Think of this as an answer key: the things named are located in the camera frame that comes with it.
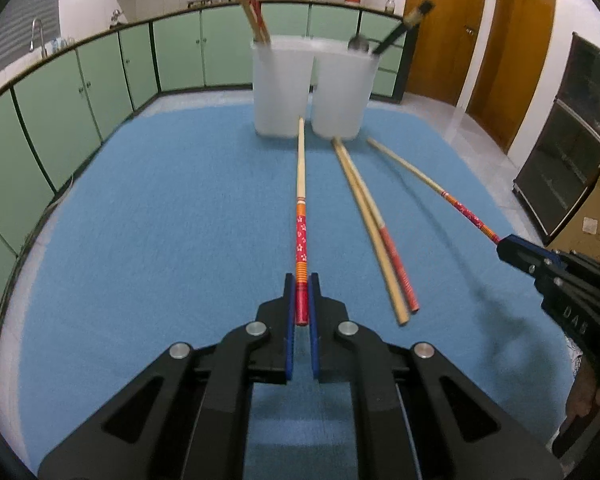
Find chrome kitchen faucet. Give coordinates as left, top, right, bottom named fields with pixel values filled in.
left=29, top=17, right=48, bottom=56

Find plain wooden door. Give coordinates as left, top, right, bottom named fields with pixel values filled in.
left=467, top=0, right=558, bottom=153

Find cardboard box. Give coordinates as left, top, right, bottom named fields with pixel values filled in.
left=547, top=160, right=600, bottom=281

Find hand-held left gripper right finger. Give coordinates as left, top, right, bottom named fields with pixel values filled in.
left=307, top=272, right=566, bottom=480

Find wooden door with handle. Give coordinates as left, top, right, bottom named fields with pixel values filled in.
left=402, top=0, right=490, bottom=108

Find black chopstick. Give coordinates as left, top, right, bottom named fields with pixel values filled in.
left=380, top=0, right=436, bottom=50
left=372, top=5, right=428, bottom=55

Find red-ended bamboo chopstick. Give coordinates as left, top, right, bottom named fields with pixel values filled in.
left=336, top=136, right=422, bottom=312

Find plain bamboo chopstick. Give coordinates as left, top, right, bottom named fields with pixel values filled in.
left=330, top=137, right=412, bottom=327
left=226, top=0, right=267, bottom=45

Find grey window blind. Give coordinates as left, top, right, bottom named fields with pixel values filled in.
left=0, top=0, right=61, bottom=106

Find thin floor cable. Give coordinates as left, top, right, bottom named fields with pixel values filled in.
left=54, top=174, right=77, bottom=202

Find black glass display cabinet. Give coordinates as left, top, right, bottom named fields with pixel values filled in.
left=512, top=31, right=600, bottom=246

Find person's right hand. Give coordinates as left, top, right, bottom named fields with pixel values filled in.
left=565, top=362, right=600, bottom=428

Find white double utensil holder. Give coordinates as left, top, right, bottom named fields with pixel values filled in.
left=250, top=35, right=382, bottom=141

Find blue mat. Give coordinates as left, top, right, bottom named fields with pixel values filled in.
left=0, top=101, right=588, bottom=480

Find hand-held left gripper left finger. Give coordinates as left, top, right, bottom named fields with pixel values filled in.
left=37, top=272, right=297, bottom=480

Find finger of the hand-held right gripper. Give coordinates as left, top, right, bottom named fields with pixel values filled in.
left=500, top=234, right=564, bottom=267
left=496, top=244, right=554, bottom=282

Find green base kitchen cabinets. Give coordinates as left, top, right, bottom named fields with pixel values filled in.
left=0, top=0, right=416, bottom=341

